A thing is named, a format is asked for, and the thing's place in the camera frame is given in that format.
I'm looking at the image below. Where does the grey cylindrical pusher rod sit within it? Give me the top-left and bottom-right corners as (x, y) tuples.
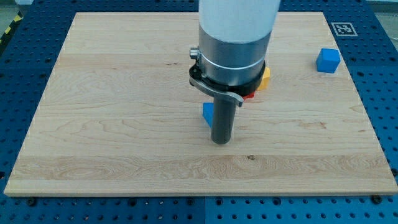
(211, 98), (236, 144)

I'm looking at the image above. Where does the blue triangle block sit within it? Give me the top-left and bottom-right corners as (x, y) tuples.
(202, 102), (214, 128)

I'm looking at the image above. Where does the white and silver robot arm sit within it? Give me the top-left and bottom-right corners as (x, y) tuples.
(189, 0), (280, 144)

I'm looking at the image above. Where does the red circle block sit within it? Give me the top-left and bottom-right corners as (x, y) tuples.
(243, 91), (256, 100)

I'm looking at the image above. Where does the black clamp with metal lever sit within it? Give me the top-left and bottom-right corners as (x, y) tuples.
(189, 62), (266, 107)

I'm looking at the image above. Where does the yellow block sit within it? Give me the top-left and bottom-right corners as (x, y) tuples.
(257, 67), (271, 91)

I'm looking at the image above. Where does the light wooden board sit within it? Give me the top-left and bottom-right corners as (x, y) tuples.
(4, 12), (397, 197)

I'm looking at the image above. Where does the blue cube block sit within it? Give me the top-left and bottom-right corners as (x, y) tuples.
(316, 48), (341, 73)

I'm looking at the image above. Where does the white fiducial marker tag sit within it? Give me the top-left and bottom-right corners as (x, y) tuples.
(331, 22), (358, 37)

